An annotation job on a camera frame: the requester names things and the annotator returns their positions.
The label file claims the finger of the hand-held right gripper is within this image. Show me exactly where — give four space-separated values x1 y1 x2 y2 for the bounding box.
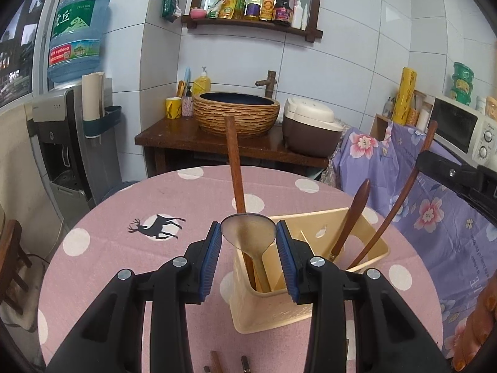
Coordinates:
416 150 483 200

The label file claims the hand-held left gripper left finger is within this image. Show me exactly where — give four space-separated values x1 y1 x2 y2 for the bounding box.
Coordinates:
43 221 224 373

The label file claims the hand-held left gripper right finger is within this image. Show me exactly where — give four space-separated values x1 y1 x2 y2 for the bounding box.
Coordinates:
275 219 455 373

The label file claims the cream plastic utensil holder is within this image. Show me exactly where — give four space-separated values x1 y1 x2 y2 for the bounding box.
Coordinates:
230 207 390 335

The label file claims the metal spoon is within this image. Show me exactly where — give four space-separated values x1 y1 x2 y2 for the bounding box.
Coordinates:
221 213 277 293

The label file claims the long thin wooden utensil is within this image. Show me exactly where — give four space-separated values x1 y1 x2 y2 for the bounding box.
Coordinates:
346 120 439 271

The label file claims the person's right hand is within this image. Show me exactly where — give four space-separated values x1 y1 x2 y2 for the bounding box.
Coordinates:
454 289 497 373

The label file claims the white microwave oven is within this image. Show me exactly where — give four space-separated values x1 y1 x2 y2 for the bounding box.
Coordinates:
429 95 497 168

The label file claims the purple floral cloth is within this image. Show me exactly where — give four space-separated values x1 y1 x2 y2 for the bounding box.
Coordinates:
322 120 497 360

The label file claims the glass jar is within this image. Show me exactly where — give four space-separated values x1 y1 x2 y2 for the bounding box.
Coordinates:
406 91 433 130

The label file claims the pink polka dot tablecloth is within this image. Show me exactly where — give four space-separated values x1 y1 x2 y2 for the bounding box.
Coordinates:
37 165 445 373

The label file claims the light wooden box shelf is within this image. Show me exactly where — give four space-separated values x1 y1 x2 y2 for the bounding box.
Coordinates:
370 113 393 140

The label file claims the yellow patterned roll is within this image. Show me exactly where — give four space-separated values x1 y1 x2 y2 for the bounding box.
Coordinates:
391 67 418 125

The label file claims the green instant noodle bowl stack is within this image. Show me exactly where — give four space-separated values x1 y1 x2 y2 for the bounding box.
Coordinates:
450 62 475 105

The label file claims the dark wooden washstand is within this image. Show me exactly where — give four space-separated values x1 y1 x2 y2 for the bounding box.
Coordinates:
135 117 331 181

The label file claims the brown white rice cooker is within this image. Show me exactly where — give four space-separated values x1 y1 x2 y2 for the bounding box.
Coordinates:
281 97 344 158

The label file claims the woven pattern wash basin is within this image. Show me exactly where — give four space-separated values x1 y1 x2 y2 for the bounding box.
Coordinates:
193 91 280 138

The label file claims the small floral pump bottle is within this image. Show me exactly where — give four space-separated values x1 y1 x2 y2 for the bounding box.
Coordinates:
182 85 194 117

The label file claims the teal cup holder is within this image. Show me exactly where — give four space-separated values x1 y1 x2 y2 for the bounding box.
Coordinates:
82 105 123 139

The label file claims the yellow soap dispenser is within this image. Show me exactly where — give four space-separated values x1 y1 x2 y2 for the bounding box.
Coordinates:
193 66 211 96

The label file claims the bamboo style faucet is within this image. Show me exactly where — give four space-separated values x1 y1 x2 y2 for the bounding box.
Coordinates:
255 71 278 98

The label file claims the dark wooden stool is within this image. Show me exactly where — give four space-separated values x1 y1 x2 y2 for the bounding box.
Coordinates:
0 219 34 315

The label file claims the grey water dispenser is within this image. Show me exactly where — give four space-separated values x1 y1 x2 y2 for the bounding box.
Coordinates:
26 78 125 218

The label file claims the beige paper cup stack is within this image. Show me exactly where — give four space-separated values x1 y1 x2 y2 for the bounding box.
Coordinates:
81 72 105 121

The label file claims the white pump bottle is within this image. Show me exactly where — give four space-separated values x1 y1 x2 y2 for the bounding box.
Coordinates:
291 0 304 30

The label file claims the dark soy sauce bottle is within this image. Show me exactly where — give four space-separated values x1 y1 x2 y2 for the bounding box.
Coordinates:
273 0 294 26

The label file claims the bottle with yellow red label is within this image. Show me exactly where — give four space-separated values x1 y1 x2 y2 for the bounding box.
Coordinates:
259 0 276 22

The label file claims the wooden framed mirror shelf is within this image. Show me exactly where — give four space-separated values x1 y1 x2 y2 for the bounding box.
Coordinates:
181 0 331 43

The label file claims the yellow oil bottle purple label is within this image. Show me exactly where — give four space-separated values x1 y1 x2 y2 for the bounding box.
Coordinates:
244 0 262 21

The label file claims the yellow green seasoning packet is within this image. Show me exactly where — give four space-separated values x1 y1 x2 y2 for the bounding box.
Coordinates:
207 0 238 19

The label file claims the green hanging packet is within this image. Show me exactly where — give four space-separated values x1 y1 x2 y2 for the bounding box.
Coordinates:
162 0 182 22

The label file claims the blue water jug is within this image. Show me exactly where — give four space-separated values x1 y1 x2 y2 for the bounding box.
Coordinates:
47 0 111 83

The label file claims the window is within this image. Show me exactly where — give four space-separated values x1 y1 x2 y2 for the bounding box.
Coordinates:
0 0 55 109

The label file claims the utensil with rounded wooden handle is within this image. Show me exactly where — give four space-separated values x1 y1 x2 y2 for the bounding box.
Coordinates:
329 179 372 262

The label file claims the thick straight wooden utensil handle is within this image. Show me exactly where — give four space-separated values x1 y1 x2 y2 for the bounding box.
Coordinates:
224 115 258 292

